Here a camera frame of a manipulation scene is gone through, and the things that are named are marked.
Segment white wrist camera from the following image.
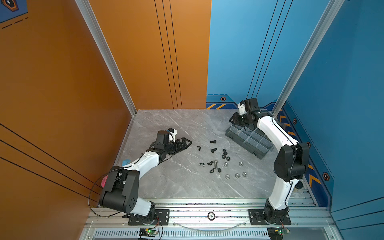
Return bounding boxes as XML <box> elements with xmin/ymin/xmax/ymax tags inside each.
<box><xmin>167</xmin><ymin>128</ymin><xmax>177</xmax><ymax>143</ymax></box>
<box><xmin>238</xmin><ymin>103</ymin><xmax>247</xmax><ymax>115</ymax></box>

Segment aluminium frame post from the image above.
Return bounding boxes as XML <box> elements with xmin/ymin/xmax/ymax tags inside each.
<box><xmin>75</xmin><ymin>0</ymin><xmax>137</xmax><ymax>117</ymax></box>
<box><xmin>272</xmin><ymin>0</ymin><xmax>345</xmax><ymax>118</ymax></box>

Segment green circuit board right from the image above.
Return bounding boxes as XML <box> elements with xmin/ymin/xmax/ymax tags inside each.
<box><xmin>267</xmin><ymin>228</ymin><xmax>291</xmax><ymax>240</ymax></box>

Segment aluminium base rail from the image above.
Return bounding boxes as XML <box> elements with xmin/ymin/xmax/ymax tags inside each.
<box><xmin>80</xmin><ymin>197</ymin><xmax>342</xmax><ymax>240</ymax></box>

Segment blue cloth piece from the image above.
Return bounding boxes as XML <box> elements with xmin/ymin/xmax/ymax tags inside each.
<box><xmin>122</xmin><ymin>160</ymin><xmax>131</xmax><ymax>166</ymax></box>

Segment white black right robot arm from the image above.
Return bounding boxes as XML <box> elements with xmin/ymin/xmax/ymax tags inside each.
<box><xmin>230</xmin><ymin>98</ymin><xmax>310</xmax><ymax>225</ymax></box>

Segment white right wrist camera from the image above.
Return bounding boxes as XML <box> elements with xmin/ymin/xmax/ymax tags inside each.
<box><xmin>238</xmin><ymin>103</ymin><xmax>247</xmax><ymax>115</ymax></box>

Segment aluminium frame post left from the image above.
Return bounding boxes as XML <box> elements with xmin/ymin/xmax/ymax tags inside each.
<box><xmin>75</xmin><ymin>0</ymin><xmax>137</xmax><ymax>117</ymax></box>

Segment green circuit board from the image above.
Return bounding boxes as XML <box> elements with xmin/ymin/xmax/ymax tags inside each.
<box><xmin>267</xmin><ymin>228</ymin><xmax>291</xmax><ymax>240</ymax></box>
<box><xmin>139</xmin><ymin>229</ymin><xmax>159</xmax><ymax>238</ymax></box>

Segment pink object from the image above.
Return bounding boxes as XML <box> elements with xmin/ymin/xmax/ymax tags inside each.
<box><xmin>101</xmin><ymin>176</ymin><xmax>108</xmax><ymax>188</ymax></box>

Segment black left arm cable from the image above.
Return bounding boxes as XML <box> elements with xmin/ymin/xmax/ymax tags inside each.
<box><xmin>87</xmin><ymin>176</ymin><xmax>127</xmax><ymax>218</ymax></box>

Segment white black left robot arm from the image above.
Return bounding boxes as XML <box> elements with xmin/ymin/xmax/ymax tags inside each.
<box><xmin>99</xmin><ymin>137</ymin><xmax>192</xmax><ymax>225</ymax></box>

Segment green circuit board left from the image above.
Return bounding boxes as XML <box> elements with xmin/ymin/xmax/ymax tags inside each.
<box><xmin>139</xmin><ymin>229</ymin><xmax>159</xmax><ymax>238</ymax></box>

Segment aluminium frame post right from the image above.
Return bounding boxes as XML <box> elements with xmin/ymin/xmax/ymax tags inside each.
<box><xmin>272</xmin><ymin>0</ymin><xmax>345</xmax><ymax>118</ymax></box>

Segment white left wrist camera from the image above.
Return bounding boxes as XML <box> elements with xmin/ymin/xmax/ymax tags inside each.
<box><xmin>167</xmin><ymin>128</ymin><xmax>177</xmax><ymax>143</ymax></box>

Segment clear grey compartment organizer box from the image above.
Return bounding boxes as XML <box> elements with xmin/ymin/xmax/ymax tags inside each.
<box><xmin>225</xmin><ymin>125</ymin><xmax>274</xmax><ymax>159</ymax></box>

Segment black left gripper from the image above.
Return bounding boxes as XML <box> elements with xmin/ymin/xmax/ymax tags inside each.
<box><xmin>164</xmin><ymin>137</ymin><xmax>192</xmax><ymax>156</ymax></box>

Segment small jar black lid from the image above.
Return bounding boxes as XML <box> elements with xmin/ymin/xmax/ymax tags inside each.
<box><xmin>295</xmin><ymin>180</ymin><xmax>304</xmax><ymax>190</ymax></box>

